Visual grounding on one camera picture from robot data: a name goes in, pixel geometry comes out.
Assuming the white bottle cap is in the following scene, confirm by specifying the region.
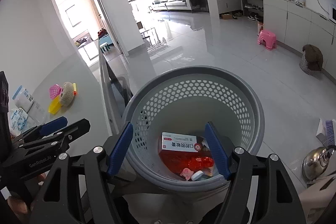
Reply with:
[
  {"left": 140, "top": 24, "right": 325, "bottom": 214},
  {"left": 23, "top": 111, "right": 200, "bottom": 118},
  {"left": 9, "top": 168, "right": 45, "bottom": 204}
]
[{"left": 191, "top": 170, "right": 205, "bottom": 181}]

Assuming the pink rubber pig toy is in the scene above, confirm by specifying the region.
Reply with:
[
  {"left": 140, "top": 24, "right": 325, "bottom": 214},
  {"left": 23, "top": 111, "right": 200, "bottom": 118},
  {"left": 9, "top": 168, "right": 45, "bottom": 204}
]
[{"left": 180, "top": 168, "right": 194, "bottom": 181}]

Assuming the red plastic bag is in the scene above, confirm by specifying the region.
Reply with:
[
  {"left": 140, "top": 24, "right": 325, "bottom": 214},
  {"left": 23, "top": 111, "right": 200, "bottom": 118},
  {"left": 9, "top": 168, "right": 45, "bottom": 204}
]
[{"left": 159, "top": 151, "right": 215, "bottom": 174}]

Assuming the red white toothpaste box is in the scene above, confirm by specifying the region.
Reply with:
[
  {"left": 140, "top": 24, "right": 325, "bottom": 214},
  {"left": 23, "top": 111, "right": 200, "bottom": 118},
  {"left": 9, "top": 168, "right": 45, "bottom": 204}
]
[{"left": 158, "top": 132, "right": 211, "bottom": 157}]

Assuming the grey perforated trash basket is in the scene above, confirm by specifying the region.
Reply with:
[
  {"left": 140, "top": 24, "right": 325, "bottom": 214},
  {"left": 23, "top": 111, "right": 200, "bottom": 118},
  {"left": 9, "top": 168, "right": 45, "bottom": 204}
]
[{"left": 122, "top": 66, "right": 265, "bottom": 193}]

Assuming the person's left hand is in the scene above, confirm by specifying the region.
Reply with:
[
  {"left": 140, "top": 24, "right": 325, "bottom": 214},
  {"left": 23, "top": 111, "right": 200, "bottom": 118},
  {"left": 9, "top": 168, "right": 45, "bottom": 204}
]
[{"left": 7, "top": 196, "right": 29, "bottom": 216}]

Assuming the white blue tissue pack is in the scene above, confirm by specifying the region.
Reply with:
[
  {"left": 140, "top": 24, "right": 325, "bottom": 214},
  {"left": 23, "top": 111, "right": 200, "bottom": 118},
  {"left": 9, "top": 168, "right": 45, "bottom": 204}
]
[{"left": 8, "top": 107, "right": 28, "bottom": 137}]

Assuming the yellow plastic container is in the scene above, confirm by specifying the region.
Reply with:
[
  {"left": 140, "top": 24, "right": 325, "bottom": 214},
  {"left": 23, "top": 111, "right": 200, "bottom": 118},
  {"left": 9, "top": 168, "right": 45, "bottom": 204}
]
[{"left": 49, "top": 95, "right": 62, "bottom": 115}]

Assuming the white jar blue lid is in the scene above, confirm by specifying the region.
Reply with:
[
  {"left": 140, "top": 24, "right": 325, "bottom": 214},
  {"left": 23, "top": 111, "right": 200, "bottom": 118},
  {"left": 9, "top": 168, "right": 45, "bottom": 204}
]
[{"left": 12, "top": 85, "right": 34, "bottom": 113}]

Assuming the beige plush sloth toy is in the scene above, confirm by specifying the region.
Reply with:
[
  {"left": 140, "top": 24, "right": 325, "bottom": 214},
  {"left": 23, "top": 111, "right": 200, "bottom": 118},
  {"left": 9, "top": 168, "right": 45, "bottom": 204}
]
[{"left": 59, "top": 82, "right": 75, "bottom": 107}]

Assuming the pink plastic shuttlecock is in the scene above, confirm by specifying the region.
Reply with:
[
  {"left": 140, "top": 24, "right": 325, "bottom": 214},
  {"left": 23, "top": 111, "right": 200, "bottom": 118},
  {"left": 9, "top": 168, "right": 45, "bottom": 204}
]
[{"left": 49, "top": 84, "right": 63, "bottom": 100}]

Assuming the yellow cylinder toy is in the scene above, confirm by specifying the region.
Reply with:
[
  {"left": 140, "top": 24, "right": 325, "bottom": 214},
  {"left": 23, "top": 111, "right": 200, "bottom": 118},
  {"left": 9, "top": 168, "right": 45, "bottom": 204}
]
[{"left": 72, "top": 83, "right": 77, "bottom": 95}]

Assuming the steel kettle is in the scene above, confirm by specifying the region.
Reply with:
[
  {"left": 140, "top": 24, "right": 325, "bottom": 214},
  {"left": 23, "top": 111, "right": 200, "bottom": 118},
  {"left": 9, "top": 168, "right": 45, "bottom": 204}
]
[{"left": 301, "top": 145, "right": 335, "bottom": 182}]

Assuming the brown bag on floor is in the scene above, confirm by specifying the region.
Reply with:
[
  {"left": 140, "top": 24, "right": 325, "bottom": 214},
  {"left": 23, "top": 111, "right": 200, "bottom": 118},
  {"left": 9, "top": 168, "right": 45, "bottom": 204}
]
[{"left": 299, "top": 44, "right": 323, "bottom": 76}]

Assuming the pink plastic stool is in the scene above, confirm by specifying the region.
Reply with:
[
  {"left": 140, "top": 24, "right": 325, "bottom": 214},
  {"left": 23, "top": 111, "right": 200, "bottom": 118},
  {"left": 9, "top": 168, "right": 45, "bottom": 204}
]
[{"left": 257, "top": 30, "right": 277, "bottom": 51}]

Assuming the white low cabinet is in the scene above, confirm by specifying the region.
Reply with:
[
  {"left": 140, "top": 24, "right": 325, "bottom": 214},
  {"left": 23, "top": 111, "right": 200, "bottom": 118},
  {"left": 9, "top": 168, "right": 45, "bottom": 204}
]
[{"left": 263, "top": 0, "right": 335, "bottom": 78}]

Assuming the grey sofa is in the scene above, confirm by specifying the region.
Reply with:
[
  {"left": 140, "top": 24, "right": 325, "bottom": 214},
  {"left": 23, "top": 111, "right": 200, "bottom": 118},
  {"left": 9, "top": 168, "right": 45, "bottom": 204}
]
[{"left": 150, "top": 0, "right": 201, "bottom": 12}]

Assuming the black shoe rack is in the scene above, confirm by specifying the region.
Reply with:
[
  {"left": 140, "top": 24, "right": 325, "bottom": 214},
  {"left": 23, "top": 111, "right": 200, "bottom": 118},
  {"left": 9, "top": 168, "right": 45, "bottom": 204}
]
[{"left": 241, "top": 0, "right": 264, "bottom": 22}]

